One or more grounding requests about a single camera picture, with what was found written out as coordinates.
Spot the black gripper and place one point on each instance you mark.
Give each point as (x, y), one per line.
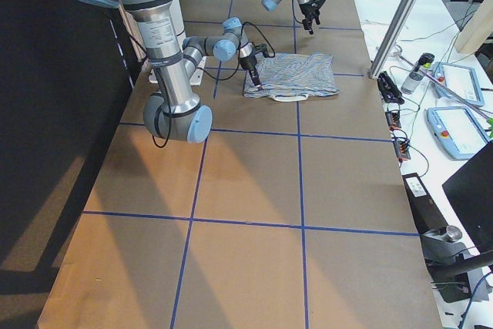
(308, 9)
(249, 63)

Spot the striped polo shirt white collar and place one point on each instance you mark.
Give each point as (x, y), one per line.
(293, 77)

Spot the black spare gripper on table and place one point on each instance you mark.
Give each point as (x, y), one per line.
(389, 91)

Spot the orange black connector block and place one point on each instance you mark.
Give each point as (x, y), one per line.
(399, 137)

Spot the brown paper table cover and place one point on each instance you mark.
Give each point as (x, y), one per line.
(290, 215)

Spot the far blue teach pendant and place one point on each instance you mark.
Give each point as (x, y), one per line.
(460, 79)

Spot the blue teach pendant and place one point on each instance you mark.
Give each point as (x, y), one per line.
(457, 131)
(460, 79)

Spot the near blue teach pendant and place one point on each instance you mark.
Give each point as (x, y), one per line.
(457, 131)

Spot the black box with white label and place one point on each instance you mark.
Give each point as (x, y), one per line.
(428, 219)

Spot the black monitor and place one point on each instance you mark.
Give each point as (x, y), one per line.
(469, 191)

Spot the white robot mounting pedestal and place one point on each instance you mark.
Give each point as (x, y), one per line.
(159, 31)

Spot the aluminium frame post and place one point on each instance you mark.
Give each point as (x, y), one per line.
(394, 30)

